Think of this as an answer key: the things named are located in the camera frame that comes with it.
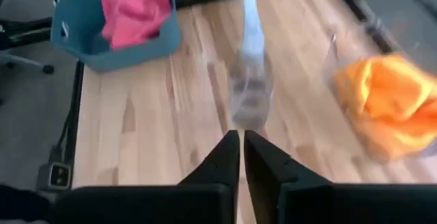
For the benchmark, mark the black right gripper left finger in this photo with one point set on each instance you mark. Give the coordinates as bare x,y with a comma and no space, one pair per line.
218,183

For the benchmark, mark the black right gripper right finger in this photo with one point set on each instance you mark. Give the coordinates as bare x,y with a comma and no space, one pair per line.
273,183

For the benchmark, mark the pink microfiber towel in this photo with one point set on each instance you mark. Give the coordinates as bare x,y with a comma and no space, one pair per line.
133,19

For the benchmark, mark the orange microfiber towel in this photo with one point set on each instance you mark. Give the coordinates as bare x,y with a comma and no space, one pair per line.
392,104

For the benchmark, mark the clear spray bottle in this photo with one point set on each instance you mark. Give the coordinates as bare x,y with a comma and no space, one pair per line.
252,80

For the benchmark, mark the clear plastic basket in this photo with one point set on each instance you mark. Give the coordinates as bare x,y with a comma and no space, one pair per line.
341,56

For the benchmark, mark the grey power box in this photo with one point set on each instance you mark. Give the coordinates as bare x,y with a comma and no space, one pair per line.
56,176

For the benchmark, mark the teal plastic basket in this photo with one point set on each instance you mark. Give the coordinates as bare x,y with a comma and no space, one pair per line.
78,26

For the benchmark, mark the office chair base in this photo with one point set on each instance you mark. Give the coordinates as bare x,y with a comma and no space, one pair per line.
30,63

